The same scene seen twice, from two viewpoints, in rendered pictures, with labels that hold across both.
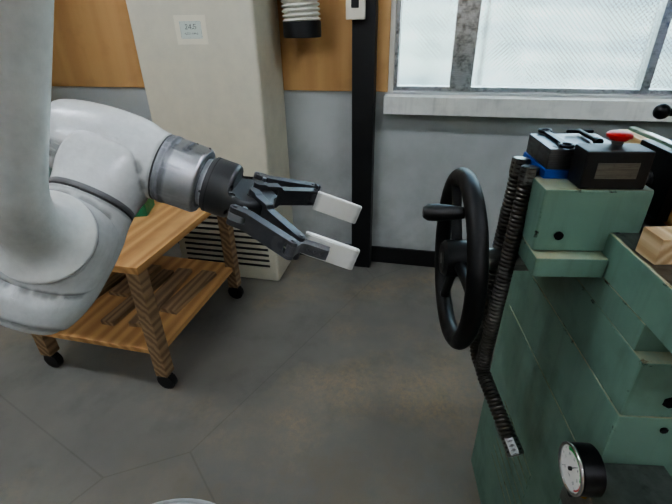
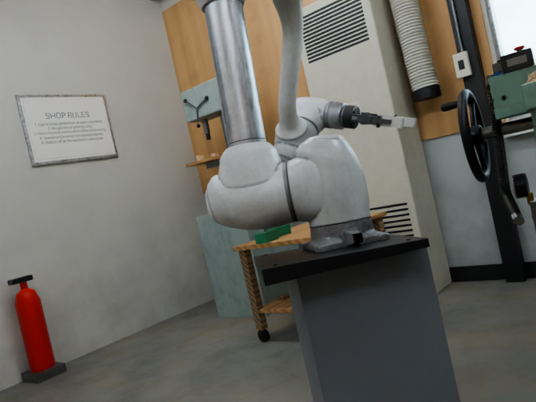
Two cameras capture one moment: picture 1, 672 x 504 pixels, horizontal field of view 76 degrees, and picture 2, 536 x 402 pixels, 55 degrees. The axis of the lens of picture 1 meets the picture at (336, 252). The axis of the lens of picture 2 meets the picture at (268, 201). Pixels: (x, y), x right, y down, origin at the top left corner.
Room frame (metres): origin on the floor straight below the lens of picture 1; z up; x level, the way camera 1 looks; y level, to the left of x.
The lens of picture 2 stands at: (-1.11, -0.35, 0.80)
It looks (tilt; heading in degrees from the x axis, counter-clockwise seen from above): 2 degrees down; 28
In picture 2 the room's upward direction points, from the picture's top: 13 degrees counter-clockwise
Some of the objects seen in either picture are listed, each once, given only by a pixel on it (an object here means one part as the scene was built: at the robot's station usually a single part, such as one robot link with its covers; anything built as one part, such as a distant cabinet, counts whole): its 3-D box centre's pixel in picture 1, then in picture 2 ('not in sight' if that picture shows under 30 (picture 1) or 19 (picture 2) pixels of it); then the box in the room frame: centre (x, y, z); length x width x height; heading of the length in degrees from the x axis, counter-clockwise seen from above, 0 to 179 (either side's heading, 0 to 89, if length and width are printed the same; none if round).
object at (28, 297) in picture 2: not in sight; (33, 326); (0.89, 2.40, 0.30); 0.19 x 0.18 x 0.60; 77
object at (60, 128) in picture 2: not in sight; (70, 128); (1.47, 2.35, 1.48); 0.64 x 0.02 x 0.46; 167
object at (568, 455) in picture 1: (582, 473); (523, 189); (0.33, -0.30, 0.65); 0.06 x 0.04 x 0.08; 176
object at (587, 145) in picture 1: (582, 153); (513, 63); (0.57, -0.34, 0.99); 0.13 x 0.11 x 0.06; 176
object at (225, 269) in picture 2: not in sight; (242, 193); (1.98, 1.44, 0.79); 0.62 x 0.48 x 1.58; 78
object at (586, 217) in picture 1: (569, 201); (519, 88); (0.58, -0.34, 0.91); 0.15 x 0.14 x 0.09; 176
